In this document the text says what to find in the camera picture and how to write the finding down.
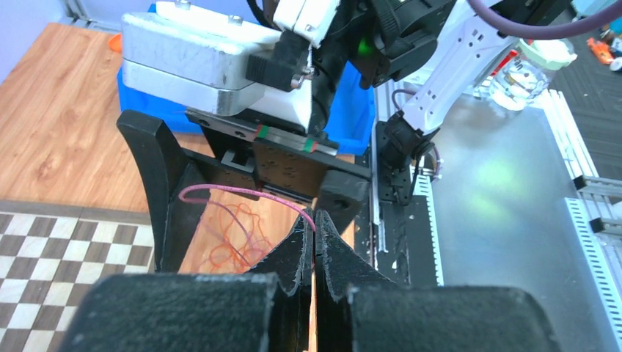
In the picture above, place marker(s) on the clear plastic bottle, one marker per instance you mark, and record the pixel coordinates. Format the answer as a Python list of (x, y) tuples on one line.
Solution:
[(520, 81)]

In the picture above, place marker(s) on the blue plastic bin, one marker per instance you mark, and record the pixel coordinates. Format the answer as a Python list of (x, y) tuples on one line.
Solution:
[(339, 107)]

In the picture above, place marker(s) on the white slotted cable duct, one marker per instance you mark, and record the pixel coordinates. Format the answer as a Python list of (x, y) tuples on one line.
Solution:
[(423, 187)]

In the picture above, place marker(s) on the small orange object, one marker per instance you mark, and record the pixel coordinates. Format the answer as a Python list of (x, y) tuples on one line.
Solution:
[(115, 43)]

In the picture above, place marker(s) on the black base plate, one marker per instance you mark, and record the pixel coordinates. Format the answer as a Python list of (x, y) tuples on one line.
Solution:
[(394, 236)]

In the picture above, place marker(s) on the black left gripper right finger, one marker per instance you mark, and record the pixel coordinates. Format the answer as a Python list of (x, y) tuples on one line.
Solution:
[(359, 309)]

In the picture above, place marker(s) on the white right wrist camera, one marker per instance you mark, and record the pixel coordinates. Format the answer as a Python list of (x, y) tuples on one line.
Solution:
[(223, 65)]

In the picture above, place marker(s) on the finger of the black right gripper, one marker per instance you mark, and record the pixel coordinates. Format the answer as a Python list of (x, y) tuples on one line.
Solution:
[(342, 195), (166, 169)]

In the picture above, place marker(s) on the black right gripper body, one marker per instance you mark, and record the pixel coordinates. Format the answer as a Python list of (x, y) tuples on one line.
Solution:
[(257, 151)]

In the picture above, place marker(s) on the wooden chessboard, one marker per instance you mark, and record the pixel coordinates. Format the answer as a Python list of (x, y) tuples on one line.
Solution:
[(51, 255)]

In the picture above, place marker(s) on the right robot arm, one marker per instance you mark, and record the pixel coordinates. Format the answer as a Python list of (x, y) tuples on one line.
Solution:
[(389, 40)]

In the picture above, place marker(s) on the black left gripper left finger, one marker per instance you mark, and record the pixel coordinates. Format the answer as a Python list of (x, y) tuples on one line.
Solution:
[(266, 308)]

